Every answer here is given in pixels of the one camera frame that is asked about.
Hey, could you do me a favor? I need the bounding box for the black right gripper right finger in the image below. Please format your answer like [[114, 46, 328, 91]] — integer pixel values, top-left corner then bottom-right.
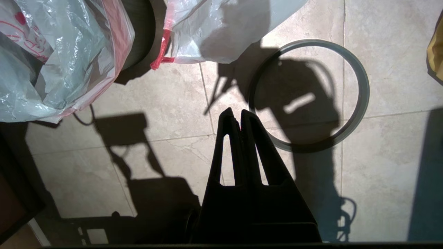
[[241, 110, 319, 225]]

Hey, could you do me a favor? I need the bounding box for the yellow plastic bag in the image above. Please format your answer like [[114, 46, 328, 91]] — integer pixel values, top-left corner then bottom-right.
[[426, 10, 443, 83]]

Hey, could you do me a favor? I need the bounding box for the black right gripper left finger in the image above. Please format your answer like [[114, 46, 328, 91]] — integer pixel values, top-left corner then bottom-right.
[[196, 108, 258, 225]]

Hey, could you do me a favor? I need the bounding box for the clear plastic bag red print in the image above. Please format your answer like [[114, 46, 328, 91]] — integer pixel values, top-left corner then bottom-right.
[[0, 0, 135, 124]]

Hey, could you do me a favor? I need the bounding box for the white plastic bag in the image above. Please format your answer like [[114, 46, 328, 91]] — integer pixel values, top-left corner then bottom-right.
[[151, 0, 308, 70]]

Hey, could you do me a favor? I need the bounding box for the black round trash bin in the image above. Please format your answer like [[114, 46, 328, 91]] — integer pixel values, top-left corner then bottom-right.
[[114, 0, 157, 85]]

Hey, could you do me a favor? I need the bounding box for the grey bin rim ring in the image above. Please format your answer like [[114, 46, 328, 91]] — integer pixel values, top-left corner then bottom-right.
[[248, 39, 370, 153]]

